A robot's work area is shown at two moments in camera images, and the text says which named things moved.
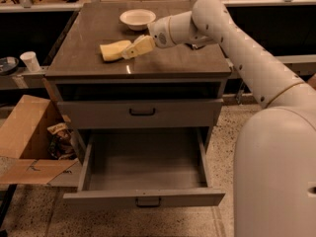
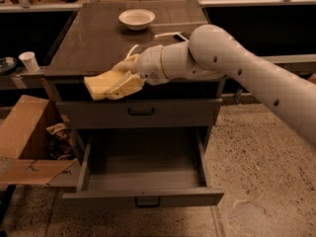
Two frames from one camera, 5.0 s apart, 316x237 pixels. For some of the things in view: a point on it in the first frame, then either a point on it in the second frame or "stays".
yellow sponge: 115,49 → 98,85
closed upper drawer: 186,114 stays
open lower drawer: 146,167 stays
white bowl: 137,19 stays
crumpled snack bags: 59,145 stays
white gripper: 159,32 → 149,64
